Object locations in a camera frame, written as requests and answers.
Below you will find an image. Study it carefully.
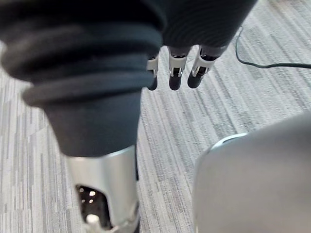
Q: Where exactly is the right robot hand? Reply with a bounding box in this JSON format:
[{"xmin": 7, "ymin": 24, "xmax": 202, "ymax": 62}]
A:
[{"xmin": 0, "ymin": 0, "xmax": 258, "ymax": 233}]

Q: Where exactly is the silver robot leg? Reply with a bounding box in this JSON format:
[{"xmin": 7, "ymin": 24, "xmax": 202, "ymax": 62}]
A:
[{"xmin": 194, "ymin": 112, "xmax": 311, "ymax": 233}]

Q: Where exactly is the black cable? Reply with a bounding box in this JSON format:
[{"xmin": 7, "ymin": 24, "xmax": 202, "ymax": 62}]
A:
[{"xmin": 234, "ymin": 26, "xmax": 311, "ymax": 68}]

